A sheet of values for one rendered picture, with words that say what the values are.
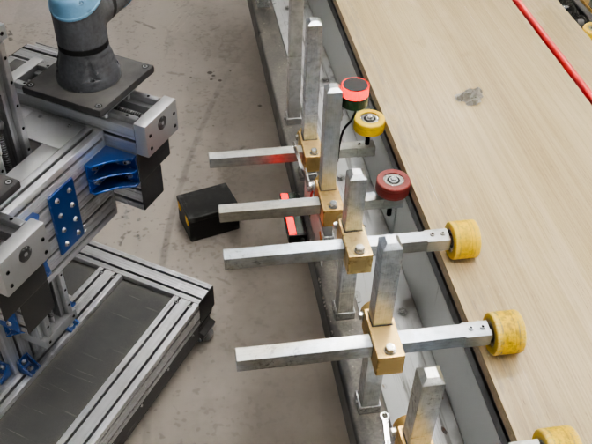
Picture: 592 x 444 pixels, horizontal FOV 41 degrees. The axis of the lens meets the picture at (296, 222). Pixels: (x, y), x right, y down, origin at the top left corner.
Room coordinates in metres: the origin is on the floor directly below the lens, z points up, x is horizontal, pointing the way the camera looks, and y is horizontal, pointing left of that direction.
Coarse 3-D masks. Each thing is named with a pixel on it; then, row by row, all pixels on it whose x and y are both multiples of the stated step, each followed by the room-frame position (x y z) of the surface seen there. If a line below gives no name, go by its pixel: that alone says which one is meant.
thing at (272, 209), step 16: (368, 192) 1.42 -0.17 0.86; (224, 208) 1.34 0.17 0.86; (240, 208) 1.35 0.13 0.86; (256, 208) 1.35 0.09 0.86; (272, 208) 1.35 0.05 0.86; (288, 208) 1.35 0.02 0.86; (304, 208) 1.36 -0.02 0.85; (320, 208) 1.37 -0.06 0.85; (368, 208) 1.39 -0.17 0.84; (384, 208) 1.39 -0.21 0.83
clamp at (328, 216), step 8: (336, 184) 1.43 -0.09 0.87; (320, 192) 1.40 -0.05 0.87; (328, 192) 1.40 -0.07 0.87; (336, 192) 1.40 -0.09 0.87; (320, 200) 1.38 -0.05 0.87; (328, 200) 1.37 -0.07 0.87; (336, 200) 1.37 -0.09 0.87; (328, 208) 1.34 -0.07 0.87; (320, 216) 1.37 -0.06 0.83; (328, 216) 1.34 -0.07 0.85; (336, 216) 1.34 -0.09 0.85; (328, 224) 1.34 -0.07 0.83
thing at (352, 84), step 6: (348, 78) 1.45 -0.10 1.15; (354, 78) 1.46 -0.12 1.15; (360, 78) 1.46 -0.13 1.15; (348, 84) 1.43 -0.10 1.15; (354, 84) 1.43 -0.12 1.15; (360, 84) 1.44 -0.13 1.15; (366, 84) 1.44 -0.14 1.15; (354, 90) 1.41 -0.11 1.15; (360, 90) 1.41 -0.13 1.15; (342, 108) 1.41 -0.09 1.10; (342, 114) 1.41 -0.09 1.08; (354, 114) 1.43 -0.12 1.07; (342, 120) 1.41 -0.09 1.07; (342, 132) 1.43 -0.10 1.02
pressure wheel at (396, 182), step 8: (384, 176) 1.42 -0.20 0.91; (392, 176) 1.42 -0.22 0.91; (400, 176) 1.43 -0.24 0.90; (408, 176) 1.42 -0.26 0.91; (376, 184) 1.41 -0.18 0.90; (384, 184) 1.39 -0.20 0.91; (392, 184) 1.40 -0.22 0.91; (400, 184) 1.40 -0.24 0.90; (408, 184) 1.40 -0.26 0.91; (376, 192) 1.40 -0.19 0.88; (384, 192) 1.38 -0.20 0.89; (392, 192) 1.37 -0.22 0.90; (400, 192) 1.38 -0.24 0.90; (408, 192) 1.39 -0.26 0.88; (392, 200) 1.37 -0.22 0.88
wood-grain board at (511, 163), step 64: (384, 0) 2.32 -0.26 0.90; (448, 0) 2.34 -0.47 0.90; (384, 64) 1.93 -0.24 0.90; (448, 64) 1.94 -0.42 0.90; (512, 64) 1.95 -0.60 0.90; (576, 64) 1.96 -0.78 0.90; (384, 128) 1.66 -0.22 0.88; (448, 128) 1.63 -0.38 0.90; (512, 128) 1.64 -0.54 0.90; (576, 128) 1.65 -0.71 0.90; (448, 192) 1.38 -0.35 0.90; (512, 192) 1.39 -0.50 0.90; (576, 192) 1.39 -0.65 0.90; (512, 256) 1.18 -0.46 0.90; (576, 256) 1.18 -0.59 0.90; (576, 320) 1.01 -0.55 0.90; (512, 384) 0.85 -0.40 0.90; (576, 384) 0.85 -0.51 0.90
